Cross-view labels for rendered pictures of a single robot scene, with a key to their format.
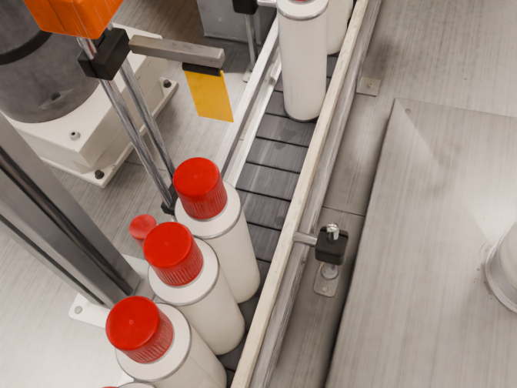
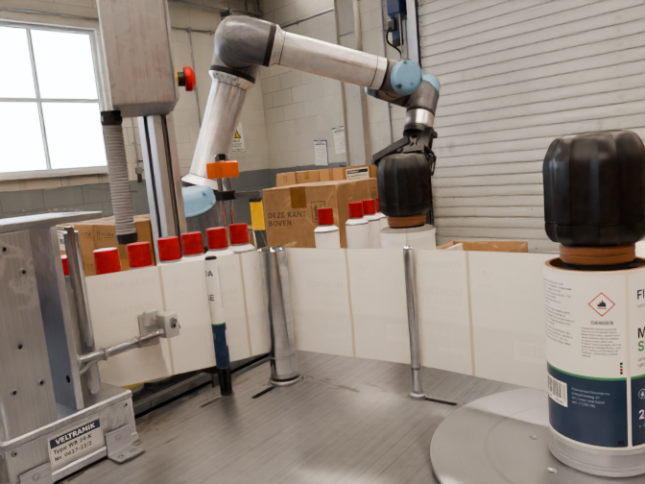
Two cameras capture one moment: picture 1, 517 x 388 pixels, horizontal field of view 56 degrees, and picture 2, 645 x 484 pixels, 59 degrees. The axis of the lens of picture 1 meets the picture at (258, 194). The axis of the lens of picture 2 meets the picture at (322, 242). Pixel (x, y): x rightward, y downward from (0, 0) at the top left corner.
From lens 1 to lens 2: 0.82 m
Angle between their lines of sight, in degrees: 52
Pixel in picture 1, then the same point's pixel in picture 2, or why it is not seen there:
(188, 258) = (220, 230)
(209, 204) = (238, 233)
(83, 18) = (220, 168)
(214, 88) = (258, 209)
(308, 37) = (325, 243)
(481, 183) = not seen: hidden behind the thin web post
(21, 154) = (181, 218)
